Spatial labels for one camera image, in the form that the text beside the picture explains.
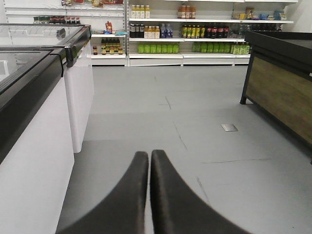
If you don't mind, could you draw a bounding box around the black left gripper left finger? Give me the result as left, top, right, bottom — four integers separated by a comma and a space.
57, 151, 149, 234

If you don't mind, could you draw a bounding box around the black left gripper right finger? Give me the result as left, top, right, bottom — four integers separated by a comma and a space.
150, 150, 247, 234

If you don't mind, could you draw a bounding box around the near white chest freezer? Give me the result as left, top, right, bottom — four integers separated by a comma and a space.
0, 48, 74, 234

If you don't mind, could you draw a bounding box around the white chest freezer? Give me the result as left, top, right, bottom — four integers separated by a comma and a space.
0, 23, 94, 153
0, 48, 74, 234

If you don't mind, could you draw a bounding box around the metal floor outlet plate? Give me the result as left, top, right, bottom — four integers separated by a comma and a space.
221, 124, 238, 132

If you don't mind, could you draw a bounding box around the black wooden produce stand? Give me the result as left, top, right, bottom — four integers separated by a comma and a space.
240, 30, 312, 165

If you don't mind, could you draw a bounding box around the white store shelving unit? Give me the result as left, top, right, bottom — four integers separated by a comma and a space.
0, 0, 292, 66

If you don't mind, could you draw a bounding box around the far white chest freezer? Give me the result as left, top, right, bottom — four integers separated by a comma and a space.
0, 23, 94, 153

